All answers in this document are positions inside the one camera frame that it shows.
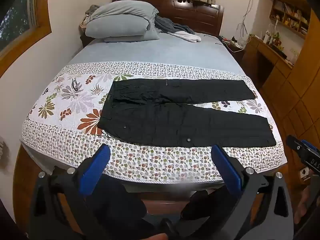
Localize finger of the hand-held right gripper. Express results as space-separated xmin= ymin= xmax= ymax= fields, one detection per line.
xmin=286 ymin=135 xmax=313 ymax=155

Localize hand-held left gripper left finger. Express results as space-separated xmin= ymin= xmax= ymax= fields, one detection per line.
xmin=30 ymin=144 xmax=112 ymax=240

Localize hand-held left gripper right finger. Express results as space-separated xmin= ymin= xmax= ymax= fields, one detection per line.
xmin=211 ymin=144 xmax=295 ymax=240

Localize black pants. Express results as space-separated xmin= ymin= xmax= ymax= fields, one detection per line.
xmin=97 ymin=78 xmax=277 ymax=147

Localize person's right hand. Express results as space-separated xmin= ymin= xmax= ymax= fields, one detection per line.
xmin=294 ymin=186 xmax=313 ymax=224

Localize person's left leg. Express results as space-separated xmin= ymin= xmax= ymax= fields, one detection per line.
xmin=94 ymin=179 xmax=148 ymax=233

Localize person's leg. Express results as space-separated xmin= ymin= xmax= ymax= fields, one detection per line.
xmin=180 ymin=189 xmax=213 ymax=228
xmin=94 ymin=179 xmax=148 ymax=233

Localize person's right leg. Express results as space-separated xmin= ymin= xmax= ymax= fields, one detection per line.
xmin=180 ymin=189 xmax=213 ymax=228

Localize wooden cabinet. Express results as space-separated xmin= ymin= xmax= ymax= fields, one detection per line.
xmin=260 ymin=5 xmax=320 ymax=189

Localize floral white quilt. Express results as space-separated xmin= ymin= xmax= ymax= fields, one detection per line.
xmin=21 ymin=61 xmax=288 ymax=182

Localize wooden desk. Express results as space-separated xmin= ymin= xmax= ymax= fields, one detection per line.
xmin=243 ymin=34 xmax=294 ymax=98

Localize black power strip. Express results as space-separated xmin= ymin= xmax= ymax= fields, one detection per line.
xmin=217 ymin=35 xmax=243 ymax=50

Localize grey-blue bed sheet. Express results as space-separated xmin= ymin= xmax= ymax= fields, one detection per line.
xmin=67 ymin=31 xmax=247 ymax=77

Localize light grey garment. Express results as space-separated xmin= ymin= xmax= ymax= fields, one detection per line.
xmin=167 ymin=31 xmax=202 ymax=43

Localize grey pillows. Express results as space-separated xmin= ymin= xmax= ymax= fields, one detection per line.
xmin=85 ymin=0 xmax=160 ymax=43

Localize beige grey garment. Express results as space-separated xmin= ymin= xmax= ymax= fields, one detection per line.
xmin=79 ymin=4 xmax=102 ymax=29

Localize dark grey blanket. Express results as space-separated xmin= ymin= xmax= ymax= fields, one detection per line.
xmin=154 ymin=15 xmax=196 ymax=34

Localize wooden bed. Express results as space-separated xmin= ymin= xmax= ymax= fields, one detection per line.
xmin=14 ymin=0 xmax=288 ymax=220

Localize large wooden framed window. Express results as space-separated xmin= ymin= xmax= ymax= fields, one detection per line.
xmin=0 ymin=0 xmax=52 ymax=71

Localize wooden wall bookshelf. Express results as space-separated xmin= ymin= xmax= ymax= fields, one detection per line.
xmin=269 ymin=0 xmax=311 ymax=40

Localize black cable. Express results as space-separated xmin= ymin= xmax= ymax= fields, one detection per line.
xmin=203 ymin=33 xmax=226 ymax=46

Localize hanging wall cables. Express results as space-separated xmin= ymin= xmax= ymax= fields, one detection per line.
xmin=237 ymin=0 xmax=261 ymax=41

